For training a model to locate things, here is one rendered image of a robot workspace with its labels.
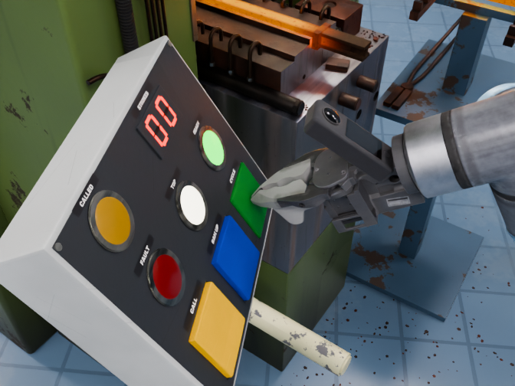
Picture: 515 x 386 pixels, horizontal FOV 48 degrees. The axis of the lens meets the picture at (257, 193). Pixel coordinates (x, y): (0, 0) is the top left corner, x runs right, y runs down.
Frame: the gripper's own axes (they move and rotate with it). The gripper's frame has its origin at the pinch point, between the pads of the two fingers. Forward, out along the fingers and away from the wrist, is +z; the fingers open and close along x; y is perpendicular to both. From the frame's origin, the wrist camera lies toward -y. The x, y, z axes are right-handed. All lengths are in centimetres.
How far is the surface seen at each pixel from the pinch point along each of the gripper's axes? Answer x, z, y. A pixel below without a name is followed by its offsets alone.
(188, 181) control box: -8.0, 1.3, -10.5
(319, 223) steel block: 42, 18, 47
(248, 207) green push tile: -1.9, 1.2, 0.5
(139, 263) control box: -21.2, 1.5, -12.5
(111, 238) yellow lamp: -21.7, 1.2, -16.7
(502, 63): 95, -29, 55
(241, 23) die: 50, 12, -3
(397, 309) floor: 58, 21, 106
